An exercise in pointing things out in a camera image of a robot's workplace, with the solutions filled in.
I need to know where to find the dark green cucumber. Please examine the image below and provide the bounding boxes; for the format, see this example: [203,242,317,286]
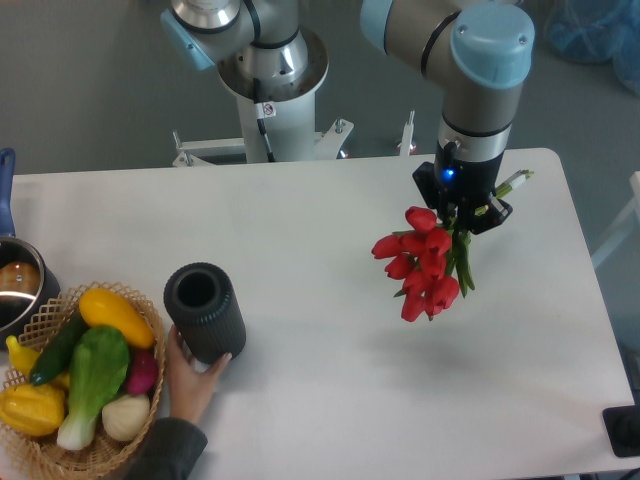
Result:
[29,311,89,386]

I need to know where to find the small yellow gourd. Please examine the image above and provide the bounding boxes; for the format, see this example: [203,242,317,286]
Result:
[5,335,70,391]

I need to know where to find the red radish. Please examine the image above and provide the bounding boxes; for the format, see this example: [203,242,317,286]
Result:
[125,351,159,395]

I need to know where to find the green bok choy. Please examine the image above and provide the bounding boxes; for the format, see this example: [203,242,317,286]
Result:
[57,326,130,451]

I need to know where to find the blue plastic bag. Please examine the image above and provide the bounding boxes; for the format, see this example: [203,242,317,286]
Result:
[543,1,639,94]

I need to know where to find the woven wicker basket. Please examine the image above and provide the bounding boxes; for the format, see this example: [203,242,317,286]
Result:
[0,281,168,480]

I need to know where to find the black device at edge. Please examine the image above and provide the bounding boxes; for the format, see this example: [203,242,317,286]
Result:
[602,405,639,458]

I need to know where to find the blue handled saucepan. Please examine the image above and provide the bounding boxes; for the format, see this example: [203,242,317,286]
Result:
[1,148,61,350]

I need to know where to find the grey sleeved forearm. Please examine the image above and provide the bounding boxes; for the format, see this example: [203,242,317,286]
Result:
[124,417,208,480]

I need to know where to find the dark grey ribbed vase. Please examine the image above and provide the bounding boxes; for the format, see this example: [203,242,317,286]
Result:
[163,262,246,365]

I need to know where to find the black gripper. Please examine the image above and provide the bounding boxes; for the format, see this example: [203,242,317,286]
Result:
[412,142,513,235]

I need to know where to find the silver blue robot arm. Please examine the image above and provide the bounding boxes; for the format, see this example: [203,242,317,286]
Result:
[160,1,535,234]

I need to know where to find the person's hand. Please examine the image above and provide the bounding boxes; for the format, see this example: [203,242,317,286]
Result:
[166,325,232,425]

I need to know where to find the yellow squash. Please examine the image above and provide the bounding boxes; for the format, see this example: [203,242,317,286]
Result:
[78,288,155,349]

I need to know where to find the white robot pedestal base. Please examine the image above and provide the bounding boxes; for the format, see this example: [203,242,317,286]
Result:
[173,28,354,167]

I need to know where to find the white onion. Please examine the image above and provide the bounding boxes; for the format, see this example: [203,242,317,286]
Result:
[101,395,150,442]

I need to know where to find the yellow bell pepper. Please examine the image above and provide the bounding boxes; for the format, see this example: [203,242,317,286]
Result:
[1,384,66,437]

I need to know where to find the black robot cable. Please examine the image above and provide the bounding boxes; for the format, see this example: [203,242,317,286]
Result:
[252,77,277,163]

